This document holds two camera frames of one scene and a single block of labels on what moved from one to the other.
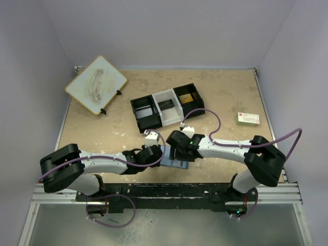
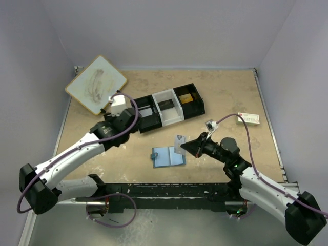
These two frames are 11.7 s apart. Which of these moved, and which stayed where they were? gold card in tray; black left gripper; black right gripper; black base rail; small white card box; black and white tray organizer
Moved: black left gripper; black right gripper
Stayed: gold card in tray; black base rail; black and white tray organizer; small white card box
